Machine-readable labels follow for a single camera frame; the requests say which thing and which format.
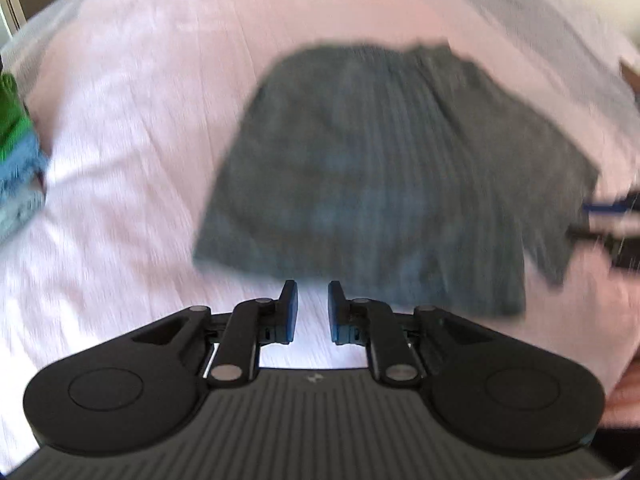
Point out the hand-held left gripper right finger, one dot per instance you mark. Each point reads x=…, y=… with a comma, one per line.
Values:
x=336, y=310

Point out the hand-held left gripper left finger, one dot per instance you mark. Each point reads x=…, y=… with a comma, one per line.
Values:
x=289, y=310

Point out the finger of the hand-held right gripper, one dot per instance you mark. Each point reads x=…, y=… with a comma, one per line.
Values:
x=622, y=252
x=607, y=208

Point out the grey ribbed knit garment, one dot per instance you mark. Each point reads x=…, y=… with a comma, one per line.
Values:
x=375, y=170

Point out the pink blanket with grey stripes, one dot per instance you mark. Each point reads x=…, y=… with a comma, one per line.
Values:
x=125, y=110

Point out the light teal folded cloth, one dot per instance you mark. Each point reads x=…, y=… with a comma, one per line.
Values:
x=17, y=217

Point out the blue folded cloth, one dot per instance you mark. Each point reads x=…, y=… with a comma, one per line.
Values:
x=20, y=167

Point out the green folded cloth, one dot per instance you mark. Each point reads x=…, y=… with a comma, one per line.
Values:
x=11, y=115

